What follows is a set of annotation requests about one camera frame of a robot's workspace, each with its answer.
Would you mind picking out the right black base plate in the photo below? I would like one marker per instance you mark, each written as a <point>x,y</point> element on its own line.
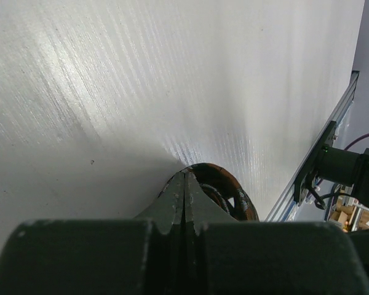
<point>307,172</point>

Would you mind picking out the aluminium mounting rail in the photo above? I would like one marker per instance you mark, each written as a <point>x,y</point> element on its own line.
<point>286,206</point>

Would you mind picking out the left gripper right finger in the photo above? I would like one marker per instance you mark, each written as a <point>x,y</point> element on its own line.
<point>229,256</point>

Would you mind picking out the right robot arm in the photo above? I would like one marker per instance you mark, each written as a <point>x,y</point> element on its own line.
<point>346,168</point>

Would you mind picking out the brown grey floral tie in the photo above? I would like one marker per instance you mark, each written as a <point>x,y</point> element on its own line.
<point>231,202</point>

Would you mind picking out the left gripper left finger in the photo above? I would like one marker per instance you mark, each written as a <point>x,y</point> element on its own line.
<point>142,255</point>

